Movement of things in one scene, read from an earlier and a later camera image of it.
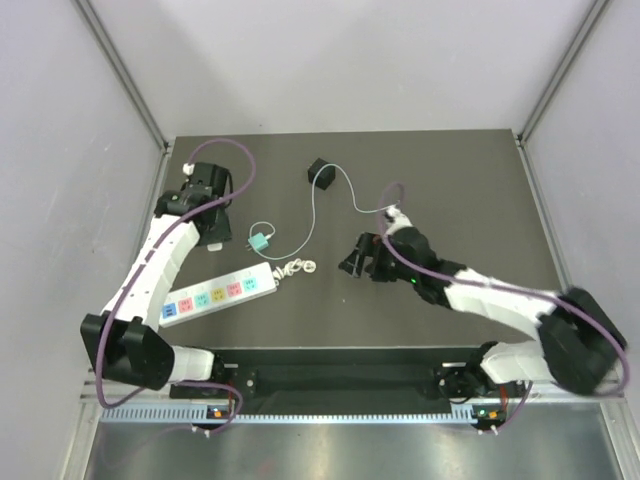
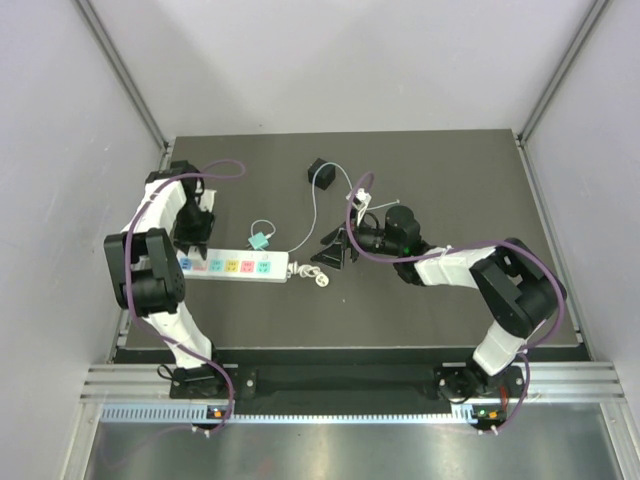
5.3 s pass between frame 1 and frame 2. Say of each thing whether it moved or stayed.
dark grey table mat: stayed
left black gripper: moved
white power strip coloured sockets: moved
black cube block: stayed
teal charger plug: stayed
